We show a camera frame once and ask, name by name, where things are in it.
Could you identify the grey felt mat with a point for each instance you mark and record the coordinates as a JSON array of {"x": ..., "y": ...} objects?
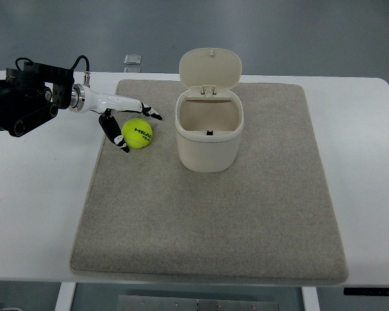
[{"x": 268, "y": 218}]

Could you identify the beige bin with open lid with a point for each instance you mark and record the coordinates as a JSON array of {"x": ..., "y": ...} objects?
[{"x": 209, "y": 117}]

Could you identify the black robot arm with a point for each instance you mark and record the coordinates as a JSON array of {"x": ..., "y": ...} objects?
[{"x": 33, "y": 93}]

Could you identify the yellow tennis ball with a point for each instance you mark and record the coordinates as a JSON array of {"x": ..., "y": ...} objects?
[{"x": 137, "y": 133}]

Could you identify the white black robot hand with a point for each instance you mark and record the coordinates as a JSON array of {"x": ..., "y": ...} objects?
[{"x": 83, "y": 99}]

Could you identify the black table control panel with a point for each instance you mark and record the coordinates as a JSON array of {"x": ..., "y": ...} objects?
[{"x": 363, "y": 291}]

